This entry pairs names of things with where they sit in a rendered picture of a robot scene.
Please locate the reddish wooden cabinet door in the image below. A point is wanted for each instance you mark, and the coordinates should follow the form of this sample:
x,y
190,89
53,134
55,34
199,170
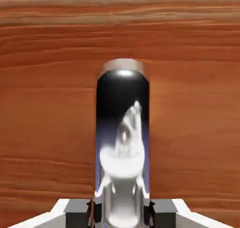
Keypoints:
x,y
46,100

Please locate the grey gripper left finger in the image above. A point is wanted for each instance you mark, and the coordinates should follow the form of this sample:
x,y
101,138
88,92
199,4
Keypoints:
x,y
76,213

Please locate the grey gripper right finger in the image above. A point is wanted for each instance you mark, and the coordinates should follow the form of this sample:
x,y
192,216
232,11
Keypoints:
x,y
165,213

